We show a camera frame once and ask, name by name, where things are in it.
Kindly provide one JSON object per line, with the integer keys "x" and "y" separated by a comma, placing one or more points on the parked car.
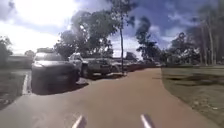
{"x": 93, "y": 65}

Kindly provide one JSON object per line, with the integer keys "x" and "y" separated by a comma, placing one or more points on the row of parked cars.
{"x": 133, "y": 65}

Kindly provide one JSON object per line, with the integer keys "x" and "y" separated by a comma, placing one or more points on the tall thin tree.
{"x": 121, "y": 40}

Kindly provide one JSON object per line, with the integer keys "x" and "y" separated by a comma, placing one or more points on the paved footpath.
{"x": 116, "y": 100}

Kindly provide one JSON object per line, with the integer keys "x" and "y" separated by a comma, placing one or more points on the big spreading tree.
{"x": 88, "y": 33}

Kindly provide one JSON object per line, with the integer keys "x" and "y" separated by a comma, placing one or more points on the dark tree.
{"x": 146, "y": 41}

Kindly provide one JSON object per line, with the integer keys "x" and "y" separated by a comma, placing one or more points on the dark car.
{"x": 53, "y": 71}

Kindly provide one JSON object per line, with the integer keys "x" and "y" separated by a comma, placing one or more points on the robot's own part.
{"x": 77, "y": 121}
{"x": 145, "y": 121}

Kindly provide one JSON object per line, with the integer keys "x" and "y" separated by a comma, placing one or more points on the grass field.
{"x": 196, "y": 86}

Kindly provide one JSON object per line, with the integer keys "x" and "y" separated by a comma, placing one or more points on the wood of tall trees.
{"x": 200, "y": 43}

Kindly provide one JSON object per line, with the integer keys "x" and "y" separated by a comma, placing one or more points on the grey asphalt car park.
{"x": 10, "y": 83}

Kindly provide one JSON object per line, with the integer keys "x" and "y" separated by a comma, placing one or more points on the small tree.
{"x": 4, "y": 50}

